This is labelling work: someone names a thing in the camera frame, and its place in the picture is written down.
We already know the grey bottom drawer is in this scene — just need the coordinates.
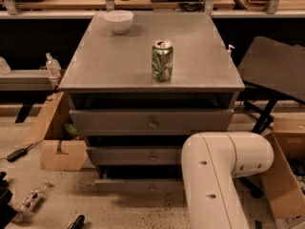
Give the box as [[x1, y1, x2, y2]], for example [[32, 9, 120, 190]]
[[94, 165, 183, 193]]

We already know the grey drawer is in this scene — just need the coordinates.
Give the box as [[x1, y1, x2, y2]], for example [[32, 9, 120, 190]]
[[86, 146, 181, 166], [70, 109, 234, 136], [94, 165, 183, 193]]

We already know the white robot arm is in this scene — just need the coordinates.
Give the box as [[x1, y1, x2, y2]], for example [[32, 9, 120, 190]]
[[181, 132, 274, 229]]

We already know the grey drawer cabinet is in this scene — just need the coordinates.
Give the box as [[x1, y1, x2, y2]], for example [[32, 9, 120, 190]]
[[57, 10, 246, 179]]

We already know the grey middle drawer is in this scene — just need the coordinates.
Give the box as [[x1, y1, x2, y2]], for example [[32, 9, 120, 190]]
[[86, 146, 181, 166]]

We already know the grey top drawer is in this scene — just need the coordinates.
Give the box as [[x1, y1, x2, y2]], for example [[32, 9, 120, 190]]
[[70, 109, 234, 136]]

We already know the green soda can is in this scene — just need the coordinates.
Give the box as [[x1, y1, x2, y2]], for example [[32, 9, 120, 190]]
[[152, 39, 173, 82]]

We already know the white bowl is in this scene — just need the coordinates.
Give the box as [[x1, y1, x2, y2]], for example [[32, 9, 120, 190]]
[[104, 10, 133, 33]]

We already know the small white pump bottle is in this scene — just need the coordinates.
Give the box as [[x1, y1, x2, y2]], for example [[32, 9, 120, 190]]
[[227, 44, 234, 55]]

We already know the cardboard box left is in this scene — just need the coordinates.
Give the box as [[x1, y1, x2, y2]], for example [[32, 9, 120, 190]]
[[23, 93, 92, 171]]

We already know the cardboard box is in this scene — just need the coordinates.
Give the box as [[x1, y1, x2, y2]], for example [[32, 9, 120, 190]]
[[260, 118, 305, 229], [23, 93, 92, 171]]

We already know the clear sanitizer bottle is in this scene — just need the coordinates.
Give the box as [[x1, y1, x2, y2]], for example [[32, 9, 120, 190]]
[[46, 52, 61, 77]]

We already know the grey low shelf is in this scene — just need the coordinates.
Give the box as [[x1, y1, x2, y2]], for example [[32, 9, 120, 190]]
[[0, 70, 58, 91]]

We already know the black folding chair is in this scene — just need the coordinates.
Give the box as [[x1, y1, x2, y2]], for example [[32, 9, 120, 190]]
[[236, 36, 305, 199]]

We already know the black tool on floor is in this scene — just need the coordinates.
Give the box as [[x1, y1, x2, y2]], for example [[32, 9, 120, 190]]
[[68, 215, 85, 229]]

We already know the clear bottle on floor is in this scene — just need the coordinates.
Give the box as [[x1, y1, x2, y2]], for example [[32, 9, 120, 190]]
[[19, 181, 51, 215]]

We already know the black power adapter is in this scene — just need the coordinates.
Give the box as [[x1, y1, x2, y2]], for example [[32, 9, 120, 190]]
[[6, 141, 39, 162]]

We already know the cardboard box right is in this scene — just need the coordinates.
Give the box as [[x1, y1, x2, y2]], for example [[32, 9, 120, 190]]
[[260, 118, 305, 229]]

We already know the black object bottom left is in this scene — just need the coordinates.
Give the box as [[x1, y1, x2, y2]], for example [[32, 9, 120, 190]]
[[0, 172, 17, 229]]

